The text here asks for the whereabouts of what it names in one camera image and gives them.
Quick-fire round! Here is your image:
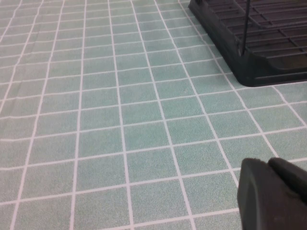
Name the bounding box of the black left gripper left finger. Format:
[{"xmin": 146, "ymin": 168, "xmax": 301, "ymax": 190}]
[{"xmin": 236, "ymin": 157, "xmax": 307, "ymax": 230}]

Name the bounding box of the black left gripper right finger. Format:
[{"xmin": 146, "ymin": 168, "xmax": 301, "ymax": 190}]
[{"xmin": 268, "ymin": 157, "xmax": 307, "ymax": 205}]

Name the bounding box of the black plastic dish rack tray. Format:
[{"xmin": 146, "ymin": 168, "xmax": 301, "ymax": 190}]
[{"xmin": 188, "ymin": 0, "xmax": 307, "ymax": 88}]

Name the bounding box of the black wire dish rack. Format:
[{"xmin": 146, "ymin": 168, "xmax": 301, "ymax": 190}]
[{"xmin": 203, "ymin": 0, "xmax": 307, "ymax": 58}]

